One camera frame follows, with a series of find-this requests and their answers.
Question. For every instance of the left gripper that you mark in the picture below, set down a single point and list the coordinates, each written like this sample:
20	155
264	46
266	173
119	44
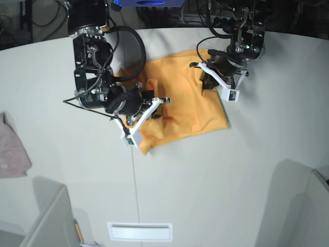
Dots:
223	64

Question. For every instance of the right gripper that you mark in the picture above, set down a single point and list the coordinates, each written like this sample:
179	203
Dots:
129	103

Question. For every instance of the yellow T-shirt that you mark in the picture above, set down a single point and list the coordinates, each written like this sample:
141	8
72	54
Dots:
192	111

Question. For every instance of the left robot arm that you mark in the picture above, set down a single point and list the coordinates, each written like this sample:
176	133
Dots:
246	32

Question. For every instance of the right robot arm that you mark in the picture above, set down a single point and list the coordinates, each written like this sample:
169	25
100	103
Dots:
96	85

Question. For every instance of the black power strip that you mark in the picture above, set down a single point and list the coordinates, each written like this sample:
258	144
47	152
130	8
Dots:
221	22

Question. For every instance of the blue-ringed device at back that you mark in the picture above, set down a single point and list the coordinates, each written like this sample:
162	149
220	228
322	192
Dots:
150	3

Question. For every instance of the orange pencil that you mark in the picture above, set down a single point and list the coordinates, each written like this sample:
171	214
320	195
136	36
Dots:
79	233

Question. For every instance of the folded pink cloth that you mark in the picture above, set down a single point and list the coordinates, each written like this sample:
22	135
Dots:
15	161

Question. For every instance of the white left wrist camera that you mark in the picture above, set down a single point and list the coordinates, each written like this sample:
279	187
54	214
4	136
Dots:
227	93

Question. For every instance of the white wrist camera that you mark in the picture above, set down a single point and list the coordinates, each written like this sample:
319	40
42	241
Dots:
227	93
131	136

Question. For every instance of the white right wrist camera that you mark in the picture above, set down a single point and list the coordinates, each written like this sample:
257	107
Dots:
131	136

